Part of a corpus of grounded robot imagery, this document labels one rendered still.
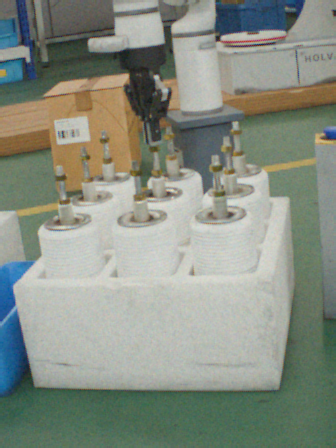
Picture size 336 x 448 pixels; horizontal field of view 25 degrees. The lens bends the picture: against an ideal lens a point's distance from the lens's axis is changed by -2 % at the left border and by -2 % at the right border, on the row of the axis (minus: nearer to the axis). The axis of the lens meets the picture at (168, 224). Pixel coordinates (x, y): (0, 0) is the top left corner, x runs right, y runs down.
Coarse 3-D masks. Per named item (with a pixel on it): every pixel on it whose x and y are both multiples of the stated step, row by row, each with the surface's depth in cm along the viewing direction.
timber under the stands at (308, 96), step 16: (176, 80) 382; (176, 96) 332; (224, 96) 319; (240, 96) 314; (256, 96) 312; (272, 96) 313; (288, 96) 315; (304, 96) 317; (320, 96) 318; (0, 112) 355; (16, 112) 348; (32, 112) 342; (256, 112) 314; (0, 128) 311; (16, 128) 305; (32, 128) 301; (48, 128) 297; (0, 144) 293; (16, 144) 294; (32, 144) 296; (48, 144) 297
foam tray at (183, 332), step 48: (288, 240) 134; (48, 288) 112; (96, 288) 111; (144, 288) 109; (192, 288) 108; (240, 288) 106; (288, 288) 131; (48, 336) 115; (96, 336) 113; (144, 336) 112; (192, 336) 110; (240, 336) 109; (48, 384) 118; (96, 384) 116; (144, 384) 115; (192, 384) 113; (240, 384) 111
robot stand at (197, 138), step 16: (176, 112) 168; (224, 112) 162; (240, 112) 160; (176, 128) 165; (192, 128) 159; (208, 128) 160; (224, 128) 161; (176, 144) 167; (192, 144) 161; (208, 144) 161; (192, 160) 162; (208, 160) 162; (224, 160) 163; (208, 176) 163
